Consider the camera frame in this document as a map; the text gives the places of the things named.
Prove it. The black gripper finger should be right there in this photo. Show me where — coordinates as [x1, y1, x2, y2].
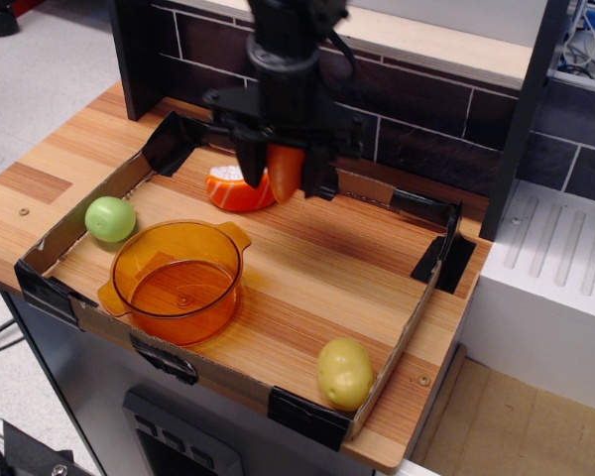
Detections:
[235, 139, 267, 188]
[301, 146, 329, 198]

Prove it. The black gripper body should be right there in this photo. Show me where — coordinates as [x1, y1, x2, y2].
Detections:
[203, 37, 364, 160]

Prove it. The orange toy carrot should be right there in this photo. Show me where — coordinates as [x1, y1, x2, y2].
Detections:
[267, 144, 305, 203]

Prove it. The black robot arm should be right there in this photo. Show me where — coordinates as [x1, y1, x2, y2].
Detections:
[204, 1, 364, 203]

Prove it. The taped cardboard fence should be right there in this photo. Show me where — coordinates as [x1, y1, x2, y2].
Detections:
[15, 113, 475, 449]

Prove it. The transparent orange plastic pot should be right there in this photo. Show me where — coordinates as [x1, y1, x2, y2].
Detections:
[98, 220, 252, 346]

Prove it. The salmon sushi toy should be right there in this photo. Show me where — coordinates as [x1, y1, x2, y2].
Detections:
[205, 166, 276, 212]

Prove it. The green toy apple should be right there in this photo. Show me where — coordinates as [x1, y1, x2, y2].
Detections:
[84, 196, 136, 243]

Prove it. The yellow toy potato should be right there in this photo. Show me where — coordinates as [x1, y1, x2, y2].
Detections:
[317, 337, 374, 412]

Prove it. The white toy sink drainer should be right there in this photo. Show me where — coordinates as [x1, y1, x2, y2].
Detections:
[461, 181, 595, 409]

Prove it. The grey oven control panel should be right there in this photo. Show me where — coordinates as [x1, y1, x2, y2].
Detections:
[123, 392, 244, 475]

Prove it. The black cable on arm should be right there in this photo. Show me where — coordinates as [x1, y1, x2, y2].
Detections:
[321, 29, 358, 83]

